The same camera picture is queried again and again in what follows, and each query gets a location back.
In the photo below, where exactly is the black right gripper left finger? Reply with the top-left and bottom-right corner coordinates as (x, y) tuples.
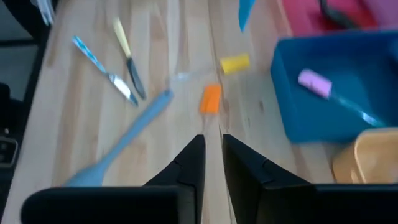
(20, 134), (206, 224)

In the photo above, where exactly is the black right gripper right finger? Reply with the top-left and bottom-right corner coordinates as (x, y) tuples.
(221, 134), (398, 224)

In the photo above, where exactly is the orange spatula clear handle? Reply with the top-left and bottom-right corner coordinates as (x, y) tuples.
(199, 83), (223, 116)

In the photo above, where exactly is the yellow-handled table knife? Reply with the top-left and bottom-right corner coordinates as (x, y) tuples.
(112, 16), (147, 100)

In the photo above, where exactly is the pink spatula clear handle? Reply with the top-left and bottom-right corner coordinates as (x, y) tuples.
(297, 68), (387, 129)

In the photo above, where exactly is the teal patterned-handle table knife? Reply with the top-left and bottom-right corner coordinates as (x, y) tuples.
(72, 35), (139, 107)

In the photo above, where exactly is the grey-blue silicone spoon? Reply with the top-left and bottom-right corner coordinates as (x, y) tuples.
(63, 89), (174, 188)

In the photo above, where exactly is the teal plastic bin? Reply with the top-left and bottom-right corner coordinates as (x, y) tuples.
(269, 30), (398, 144)

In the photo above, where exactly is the yellow plastic bin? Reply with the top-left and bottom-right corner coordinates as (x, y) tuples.
(331, 127), (398, 185)

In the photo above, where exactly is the pink plastic bin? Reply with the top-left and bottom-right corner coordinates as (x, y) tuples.
(280, 0), (398, 38)

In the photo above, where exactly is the yellow spatula clear handle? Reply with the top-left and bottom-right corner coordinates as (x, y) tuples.
(167, 52), (251, 83)

